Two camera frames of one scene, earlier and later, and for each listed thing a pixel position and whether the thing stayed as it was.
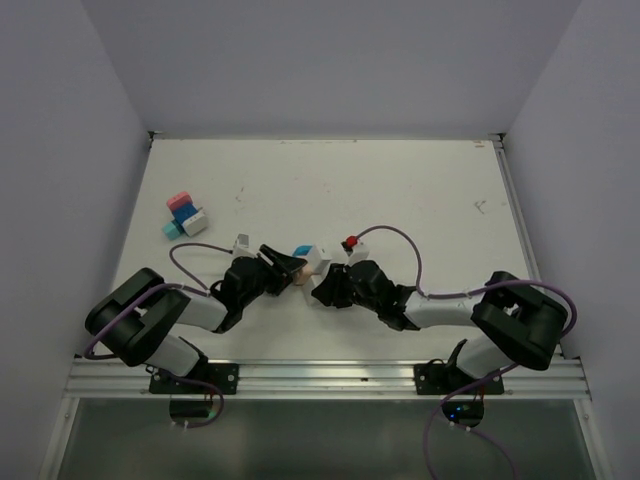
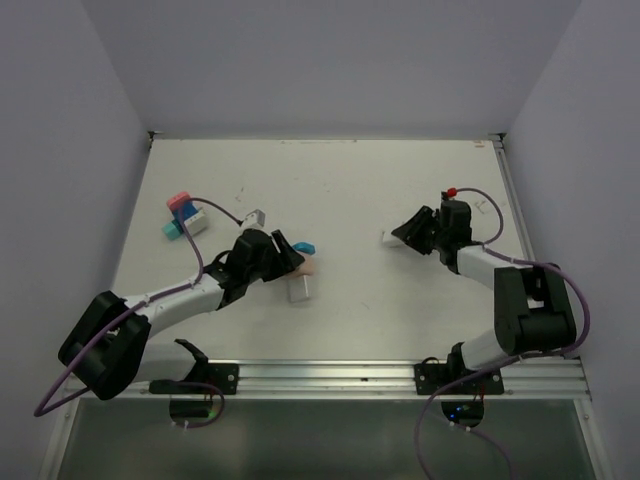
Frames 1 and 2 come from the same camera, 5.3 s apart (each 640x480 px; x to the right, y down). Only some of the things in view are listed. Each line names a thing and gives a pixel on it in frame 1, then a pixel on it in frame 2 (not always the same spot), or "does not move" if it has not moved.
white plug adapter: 196,224 does not move
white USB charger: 317,260 → 387,236
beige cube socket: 304,274 does not move
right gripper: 330,290 → 409,233
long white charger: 313,281 → 299,289
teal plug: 171,231 does not move
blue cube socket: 181,214 does not move
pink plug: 178,200 does not move
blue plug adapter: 302,250 does not move
